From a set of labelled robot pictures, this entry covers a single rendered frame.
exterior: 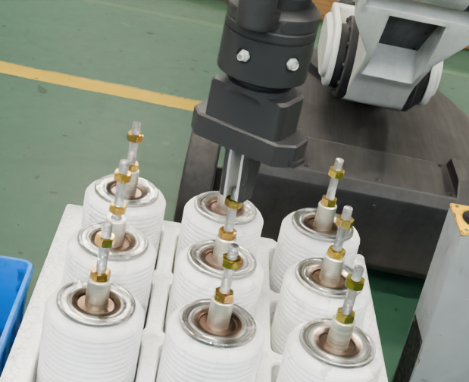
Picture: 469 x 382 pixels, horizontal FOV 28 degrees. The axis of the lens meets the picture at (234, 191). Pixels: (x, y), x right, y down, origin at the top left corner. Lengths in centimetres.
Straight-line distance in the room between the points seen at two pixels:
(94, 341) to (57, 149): 92
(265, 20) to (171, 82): 133
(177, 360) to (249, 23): 32
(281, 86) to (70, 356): 32
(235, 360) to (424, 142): 87
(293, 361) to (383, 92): 77
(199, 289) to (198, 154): 46
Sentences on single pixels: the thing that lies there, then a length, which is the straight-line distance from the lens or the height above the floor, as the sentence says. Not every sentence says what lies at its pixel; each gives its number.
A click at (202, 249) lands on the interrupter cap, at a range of 103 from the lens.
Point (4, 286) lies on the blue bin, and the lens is 124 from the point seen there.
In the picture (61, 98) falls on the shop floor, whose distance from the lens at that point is 199.
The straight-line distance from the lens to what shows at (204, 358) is 89.
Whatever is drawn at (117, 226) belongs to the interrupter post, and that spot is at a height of 28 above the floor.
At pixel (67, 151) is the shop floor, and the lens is 177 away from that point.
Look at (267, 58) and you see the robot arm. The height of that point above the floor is 50.
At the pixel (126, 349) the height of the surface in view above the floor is 23.
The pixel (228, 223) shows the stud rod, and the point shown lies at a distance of 100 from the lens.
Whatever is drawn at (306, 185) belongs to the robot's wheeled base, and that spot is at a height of 17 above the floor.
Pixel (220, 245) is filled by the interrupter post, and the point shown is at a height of 27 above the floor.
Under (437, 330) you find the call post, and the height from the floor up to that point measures 18.
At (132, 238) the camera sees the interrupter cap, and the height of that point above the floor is 25.
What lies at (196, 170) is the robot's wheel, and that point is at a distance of 141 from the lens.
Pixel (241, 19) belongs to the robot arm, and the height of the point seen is 53.
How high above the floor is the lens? 78
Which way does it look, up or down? 27 degrees down
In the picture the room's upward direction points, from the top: 12 degrees clockwise
